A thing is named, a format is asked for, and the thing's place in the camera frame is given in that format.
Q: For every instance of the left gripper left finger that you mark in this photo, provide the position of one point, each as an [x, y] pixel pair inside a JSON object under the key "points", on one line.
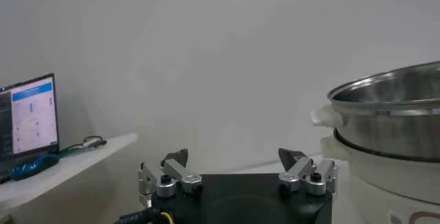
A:
{"points": [[172, 168]]}

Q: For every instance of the stainless steel steamer basket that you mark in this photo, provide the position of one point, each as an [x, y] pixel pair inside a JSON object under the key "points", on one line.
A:
{"points": [[395, 132]]}

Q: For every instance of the white electric cooker base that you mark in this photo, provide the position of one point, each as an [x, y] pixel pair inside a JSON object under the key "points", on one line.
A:
{"points": [[385, 184]]}

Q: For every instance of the white side table with laptop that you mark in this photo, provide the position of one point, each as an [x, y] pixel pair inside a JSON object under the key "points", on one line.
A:
{"points": [[68, 170]]}

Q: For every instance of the open black laptop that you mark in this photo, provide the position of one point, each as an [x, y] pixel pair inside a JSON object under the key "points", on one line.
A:
{"points": [[32, 119]]}

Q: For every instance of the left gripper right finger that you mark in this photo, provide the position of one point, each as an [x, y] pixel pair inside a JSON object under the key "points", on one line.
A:
{"points": [[299, 168]]}

